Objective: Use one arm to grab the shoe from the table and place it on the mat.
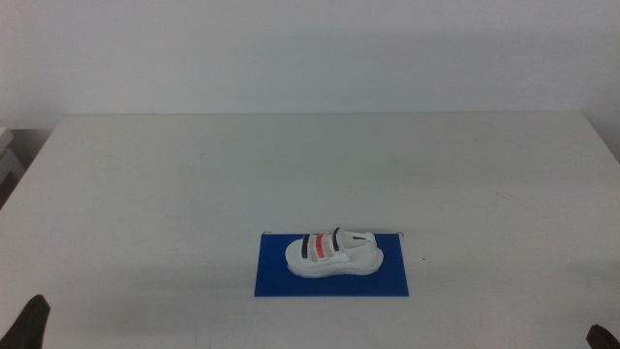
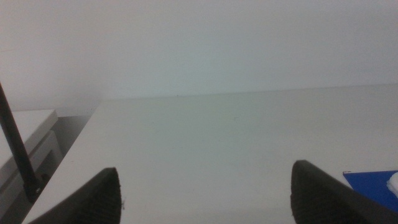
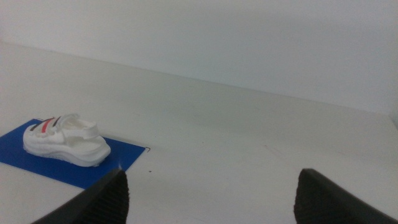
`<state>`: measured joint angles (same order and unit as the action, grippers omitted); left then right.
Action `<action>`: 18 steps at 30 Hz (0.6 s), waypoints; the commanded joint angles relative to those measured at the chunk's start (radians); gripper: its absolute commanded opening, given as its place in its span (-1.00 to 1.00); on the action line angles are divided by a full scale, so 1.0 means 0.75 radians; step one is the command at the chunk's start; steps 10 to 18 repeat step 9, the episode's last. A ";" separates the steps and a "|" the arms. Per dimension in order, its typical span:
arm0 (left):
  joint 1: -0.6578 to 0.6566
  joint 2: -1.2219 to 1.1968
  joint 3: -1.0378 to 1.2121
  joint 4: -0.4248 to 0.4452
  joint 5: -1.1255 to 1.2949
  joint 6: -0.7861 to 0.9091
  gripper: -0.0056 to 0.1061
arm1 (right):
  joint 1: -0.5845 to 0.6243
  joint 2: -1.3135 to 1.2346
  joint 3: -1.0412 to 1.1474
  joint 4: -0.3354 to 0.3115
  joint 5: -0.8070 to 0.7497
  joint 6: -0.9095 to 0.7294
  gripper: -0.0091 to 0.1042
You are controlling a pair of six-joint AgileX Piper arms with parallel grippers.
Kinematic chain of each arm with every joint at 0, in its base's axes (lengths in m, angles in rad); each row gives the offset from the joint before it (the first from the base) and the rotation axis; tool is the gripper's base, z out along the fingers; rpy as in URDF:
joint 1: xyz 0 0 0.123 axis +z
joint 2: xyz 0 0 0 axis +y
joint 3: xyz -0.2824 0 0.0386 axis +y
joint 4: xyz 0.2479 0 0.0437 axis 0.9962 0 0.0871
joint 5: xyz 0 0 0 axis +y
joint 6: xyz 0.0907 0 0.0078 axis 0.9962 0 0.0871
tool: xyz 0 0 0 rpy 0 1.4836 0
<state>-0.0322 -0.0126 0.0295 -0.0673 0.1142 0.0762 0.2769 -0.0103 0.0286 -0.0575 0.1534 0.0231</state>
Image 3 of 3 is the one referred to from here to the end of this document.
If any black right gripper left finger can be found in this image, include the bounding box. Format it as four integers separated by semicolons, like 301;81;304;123
30;168;130;224

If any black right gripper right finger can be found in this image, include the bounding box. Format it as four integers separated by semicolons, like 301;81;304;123
293;168;398;224

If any white strapped sandal shoe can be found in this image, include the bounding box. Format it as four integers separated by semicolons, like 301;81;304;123
22;113;112;168

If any blue rectangular mat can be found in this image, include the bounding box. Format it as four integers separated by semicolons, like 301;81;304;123
0;118;147;190

